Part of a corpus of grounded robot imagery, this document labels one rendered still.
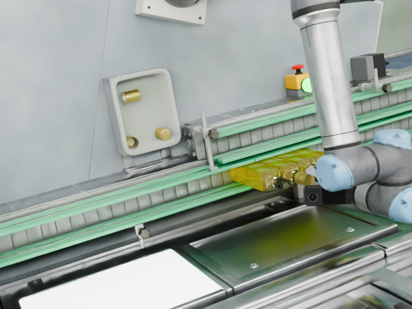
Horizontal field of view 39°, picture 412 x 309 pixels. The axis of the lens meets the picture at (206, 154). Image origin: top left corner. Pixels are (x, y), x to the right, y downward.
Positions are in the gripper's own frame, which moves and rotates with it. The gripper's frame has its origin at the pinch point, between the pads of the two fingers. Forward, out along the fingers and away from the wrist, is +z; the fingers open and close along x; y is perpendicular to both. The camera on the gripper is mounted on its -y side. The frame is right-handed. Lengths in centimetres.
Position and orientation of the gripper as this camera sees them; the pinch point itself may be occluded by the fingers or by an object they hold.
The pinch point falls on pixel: (307, 179)
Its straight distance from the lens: 153.6
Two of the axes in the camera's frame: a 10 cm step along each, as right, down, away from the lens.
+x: -1.2, -9.7, -2.0
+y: 9.0, -1.9, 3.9
